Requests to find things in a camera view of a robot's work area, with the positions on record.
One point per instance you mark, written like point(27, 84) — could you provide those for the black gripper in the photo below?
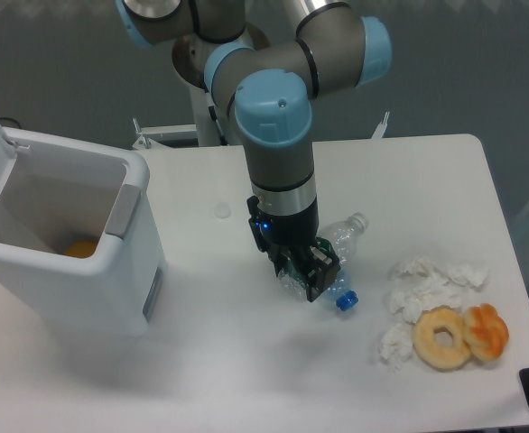
point(285, 238)

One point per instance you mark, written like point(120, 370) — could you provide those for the clear bottle without cap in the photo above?
point(343, 237)

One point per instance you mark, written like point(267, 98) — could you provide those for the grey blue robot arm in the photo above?
point(265, 95)

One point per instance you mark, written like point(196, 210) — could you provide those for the clear bottle blue cap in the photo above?
point(340, 293)

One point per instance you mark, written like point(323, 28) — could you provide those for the orange object in trash can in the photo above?
point(81, 249)

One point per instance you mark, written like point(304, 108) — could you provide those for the white trash can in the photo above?
point(55, 191)

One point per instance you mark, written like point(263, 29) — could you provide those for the large crumpled white tissue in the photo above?
point(421, 285)

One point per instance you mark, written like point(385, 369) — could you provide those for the small crumpled white tissue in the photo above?
point(396, 346)

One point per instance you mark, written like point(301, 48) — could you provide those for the orange twisted bread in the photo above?
point(485, 332)

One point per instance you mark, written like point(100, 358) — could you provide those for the ring donut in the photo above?
point(438, 339)

